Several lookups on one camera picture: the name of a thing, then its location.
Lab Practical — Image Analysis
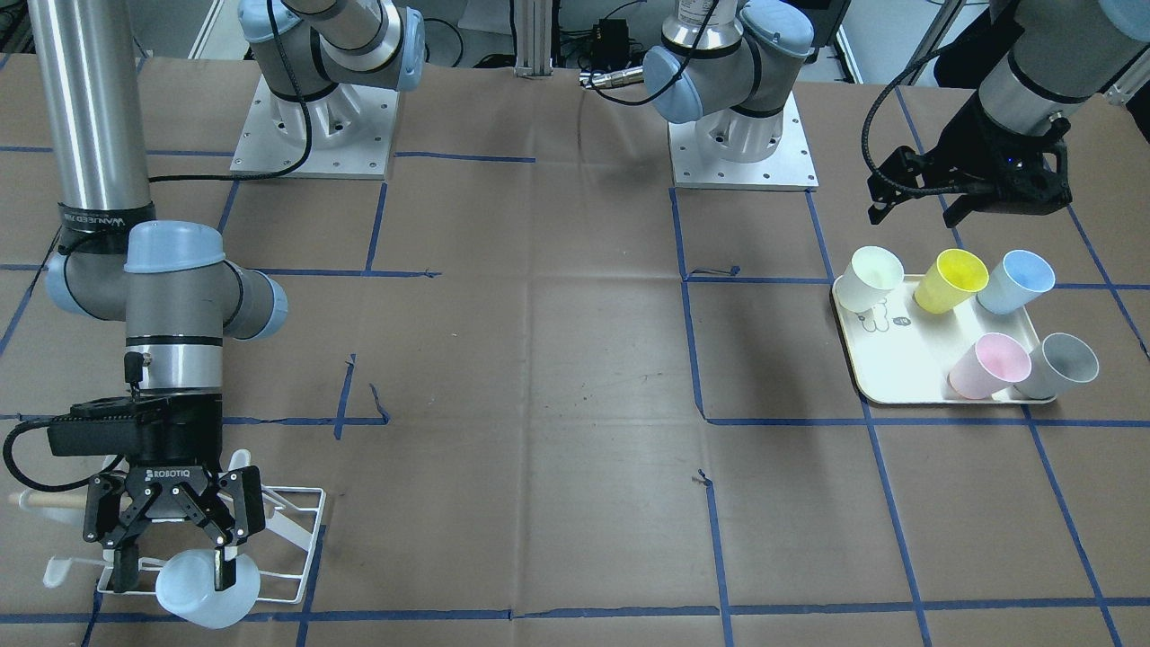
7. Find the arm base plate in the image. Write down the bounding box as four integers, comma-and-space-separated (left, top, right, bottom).
668, 94, 820, 191
230, 79, 400, 180

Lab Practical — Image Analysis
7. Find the white wire cup rack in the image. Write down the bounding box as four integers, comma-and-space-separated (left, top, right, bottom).
9, 484, 327, 604

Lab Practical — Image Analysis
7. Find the cream serving tray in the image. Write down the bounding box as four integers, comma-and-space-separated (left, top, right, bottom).
830, 275, 1040, 405

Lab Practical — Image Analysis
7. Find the brown paper table mat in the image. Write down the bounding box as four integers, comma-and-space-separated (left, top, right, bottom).
0, 54, 1150, 647

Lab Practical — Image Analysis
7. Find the light blue ikea cup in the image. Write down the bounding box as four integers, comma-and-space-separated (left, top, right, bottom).
155, 549, 261, 629

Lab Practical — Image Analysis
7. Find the aluminium frame post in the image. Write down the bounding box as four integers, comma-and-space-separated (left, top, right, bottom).
509, 0, 559, 78

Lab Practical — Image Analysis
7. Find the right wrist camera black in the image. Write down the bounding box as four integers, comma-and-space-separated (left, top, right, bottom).
47, 396, 170, 457

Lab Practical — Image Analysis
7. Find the cream white cup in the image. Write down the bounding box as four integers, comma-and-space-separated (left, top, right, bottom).
833, 245, 905, 313

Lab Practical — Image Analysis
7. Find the yellow cup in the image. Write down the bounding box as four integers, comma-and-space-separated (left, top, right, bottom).
913, 249, 989, 315

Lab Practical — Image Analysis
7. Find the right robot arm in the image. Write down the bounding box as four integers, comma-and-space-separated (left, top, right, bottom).
29, 1, 424, 593

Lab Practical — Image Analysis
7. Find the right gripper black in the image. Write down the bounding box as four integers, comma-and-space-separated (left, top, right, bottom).
83, 394, 265, 594

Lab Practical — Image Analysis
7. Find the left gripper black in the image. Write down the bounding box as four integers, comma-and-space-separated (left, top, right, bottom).
866, 97, 1073, 229

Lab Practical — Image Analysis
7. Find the pink cup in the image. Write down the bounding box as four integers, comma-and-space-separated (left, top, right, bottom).
946, 332, 1032, 400

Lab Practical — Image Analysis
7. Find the grey cup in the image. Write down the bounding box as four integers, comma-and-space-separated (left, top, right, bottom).
1014, 332, 1101, 400

